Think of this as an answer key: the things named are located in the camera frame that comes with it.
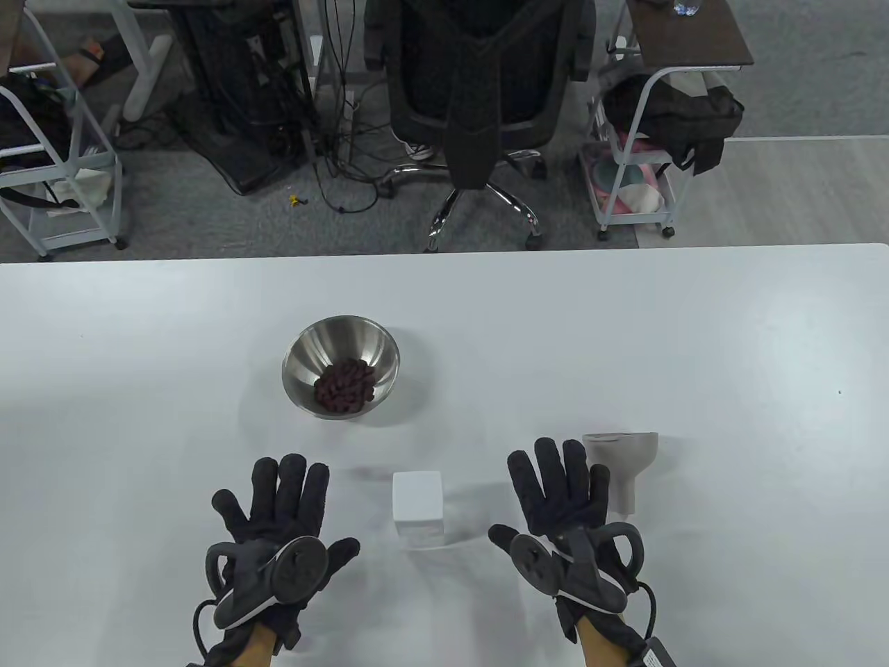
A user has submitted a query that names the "person's left hand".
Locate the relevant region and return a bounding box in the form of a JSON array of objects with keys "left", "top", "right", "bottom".
[{"left": 206, "top": 454, "right": 362, "bottom": 654}]

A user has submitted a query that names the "person's right hand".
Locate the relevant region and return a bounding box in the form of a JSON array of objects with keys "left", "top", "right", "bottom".
[{"left": 488, "top": 438, "right": 647, "bottom": 647}]

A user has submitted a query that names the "beige funnel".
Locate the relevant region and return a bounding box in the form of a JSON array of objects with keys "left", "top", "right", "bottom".
[{"left": 582, "top": 432, "right": 659, "bottom": 516}]

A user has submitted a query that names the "white square jar lid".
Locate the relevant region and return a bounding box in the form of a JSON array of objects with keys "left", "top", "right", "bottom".
[{"left": 392, "top": 470, "right": 445, "bottom": 522}]

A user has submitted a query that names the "clear square coffee jar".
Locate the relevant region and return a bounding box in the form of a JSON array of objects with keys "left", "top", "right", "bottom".
[{"left": 396, "top": 518, "right": 446, "bottom": 552}]

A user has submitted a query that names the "stainless steel bowl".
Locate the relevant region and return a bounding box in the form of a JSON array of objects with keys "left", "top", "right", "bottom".
[{"left": 281, "top": 315, "right": 401, "bottom": 420}]

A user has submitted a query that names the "person's left forearm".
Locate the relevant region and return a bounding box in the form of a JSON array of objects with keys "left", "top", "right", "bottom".
[{"left": 233, "top": 620, "right": 279, "bottom": 667}]

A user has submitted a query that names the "person's right forearm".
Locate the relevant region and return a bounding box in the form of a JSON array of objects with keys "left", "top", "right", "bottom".
[{"left": 576, "top": 615, "right": 621, "bottom": 667}]

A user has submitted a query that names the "black round tracker controller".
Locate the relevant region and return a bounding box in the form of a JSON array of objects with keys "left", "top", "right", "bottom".
[
  {"left": 206, "top": 536, "right": 329, "bottom": 629},
  {"left": 510, "top": 521, "right": 643, "bottom": 616}
]

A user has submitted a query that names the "black wrist sensor pack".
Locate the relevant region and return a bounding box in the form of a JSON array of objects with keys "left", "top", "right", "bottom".
[{"left": 635, "top": 639, "right": 678, "bottom": 667}]

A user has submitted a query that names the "white rolling cart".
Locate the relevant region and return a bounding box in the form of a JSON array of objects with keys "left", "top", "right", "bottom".
[
  {"left": 580, "top": 31, "right": 745, "bottom": 242},
  {"left": 0, "top": 0, "right": 130, "bottom": 261}
]

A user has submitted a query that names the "pink and teal cloth bag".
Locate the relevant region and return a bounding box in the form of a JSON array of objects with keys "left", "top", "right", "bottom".
[{"left": 585, "top": 131, "right": 673, "bottom": 220}]

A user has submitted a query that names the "white cloth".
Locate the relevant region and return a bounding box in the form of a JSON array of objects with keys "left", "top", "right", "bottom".
[{"left": 42, "top": 167, "right": 113, "bottom": 217}]

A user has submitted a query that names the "black backpack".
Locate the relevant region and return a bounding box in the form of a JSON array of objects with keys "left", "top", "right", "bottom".
[{"left": 601, "top": 69, "right": 745, "bottom": 176}]

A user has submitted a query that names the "black computer stand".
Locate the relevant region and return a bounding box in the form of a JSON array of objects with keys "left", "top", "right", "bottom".
[{"left": 167, "top": 0, "right": 322, "bottom": 197}]

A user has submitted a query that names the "white desk leg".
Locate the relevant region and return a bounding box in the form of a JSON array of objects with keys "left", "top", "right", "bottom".
[{"left": 111, "top": 0, "right": 173, "bottom": 123}]

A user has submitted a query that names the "black office chair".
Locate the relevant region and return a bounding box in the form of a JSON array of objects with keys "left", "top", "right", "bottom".
[{"left": 363, "top": 0, "right": 598, "bottom": 252}]

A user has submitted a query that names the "black bag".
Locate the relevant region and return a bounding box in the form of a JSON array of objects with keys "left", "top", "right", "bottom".
[{"left": 0, "top": 73, "right": 78, "bottom": 209}]

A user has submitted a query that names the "brown side table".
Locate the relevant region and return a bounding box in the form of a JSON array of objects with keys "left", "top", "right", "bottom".
[{"left": 625, "top": 0, "right": 755, "bottom": 70}]

